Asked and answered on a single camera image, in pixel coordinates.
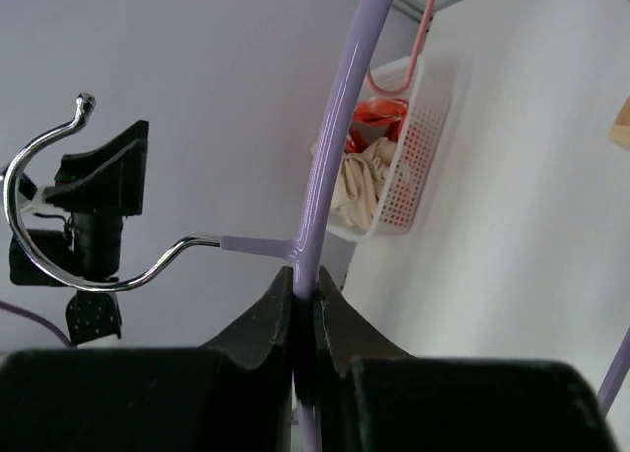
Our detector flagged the white plastic basket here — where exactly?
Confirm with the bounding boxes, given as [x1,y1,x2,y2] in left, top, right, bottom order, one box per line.
[326,57,450,243]

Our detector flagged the pink hanger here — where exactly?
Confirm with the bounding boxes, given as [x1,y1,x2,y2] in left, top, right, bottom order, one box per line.
[365,0,436,97]

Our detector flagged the beige trousers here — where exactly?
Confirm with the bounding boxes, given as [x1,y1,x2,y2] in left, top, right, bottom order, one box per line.
[331,137,397,230]

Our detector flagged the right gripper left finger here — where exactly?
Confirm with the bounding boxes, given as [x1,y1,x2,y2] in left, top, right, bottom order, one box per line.
[1,267,293,451]

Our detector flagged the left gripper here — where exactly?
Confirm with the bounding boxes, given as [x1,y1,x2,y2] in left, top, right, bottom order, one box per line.
[53,120,149,278]

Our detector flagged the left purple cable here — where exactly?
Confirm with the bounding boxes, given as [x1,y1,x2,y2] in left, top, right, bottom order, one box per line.
[0,301,73,349]

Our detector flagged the purple hanger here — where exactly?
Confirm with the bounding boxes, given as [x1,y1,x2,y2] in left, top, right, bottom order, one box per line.
[2,0,630,452]

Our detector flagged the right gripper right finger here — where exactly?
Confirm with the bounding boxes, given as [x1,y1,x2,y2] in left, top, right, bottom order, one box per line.
[313,272,617,451]

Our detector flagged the red white cloth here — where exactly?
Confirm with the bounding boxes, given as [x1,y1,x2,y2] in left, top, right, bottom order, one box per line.
[345,98,409,153]

